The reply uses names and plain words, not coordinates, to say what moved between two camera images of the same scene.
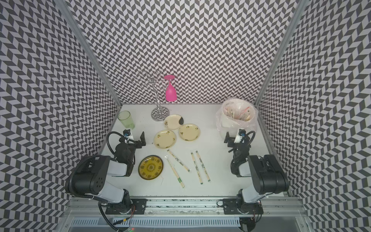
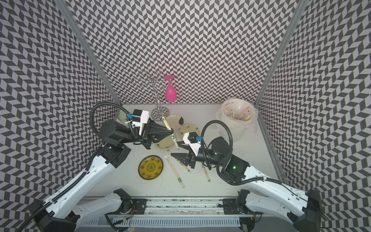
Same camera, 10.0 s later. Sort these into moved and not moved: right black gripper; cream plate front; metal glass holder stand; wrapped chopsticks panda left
Moved: right black gripper
Not moved: wrapped chopsticks panda left; metal glass holder stand; cream plate front
